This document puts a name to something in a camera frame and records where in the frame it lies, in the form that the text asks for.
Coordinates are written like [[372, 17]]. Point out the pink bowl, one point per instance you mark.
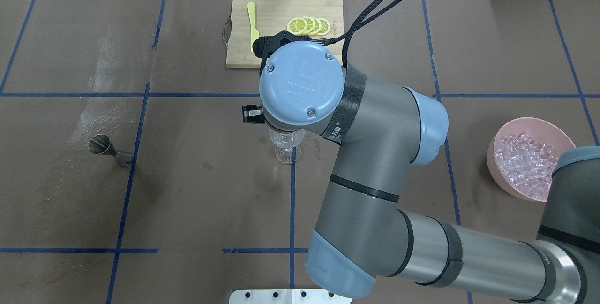
[[542, 130]]

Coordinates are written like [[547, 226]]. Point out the bamboo cutting board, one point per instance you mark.
[[271, 17]]

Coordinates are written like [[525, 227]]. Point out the clear wine glass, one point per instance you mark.
[[288, 148]]

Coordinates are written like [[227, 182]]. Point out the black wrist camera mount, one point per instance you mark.
[[265, 46]]

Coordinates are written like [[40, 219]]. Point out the yellow plastic knife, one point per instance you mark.
[[254, 32]]

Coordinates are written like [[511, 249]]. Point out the steel double jigger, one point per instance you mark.
[[101, 145]]

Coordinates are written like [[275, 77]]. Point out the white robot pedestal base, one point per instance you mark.
[[287, 296]]

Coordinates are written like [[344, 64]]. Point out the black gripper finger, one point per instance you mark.
[[252, 114]]

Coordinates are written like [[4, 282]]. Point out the lemon slice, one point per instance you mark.
[[325, 27], [297, 26]]

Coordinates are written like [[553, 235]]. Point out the clear ice cubes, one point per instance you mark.
[[527, 163]]

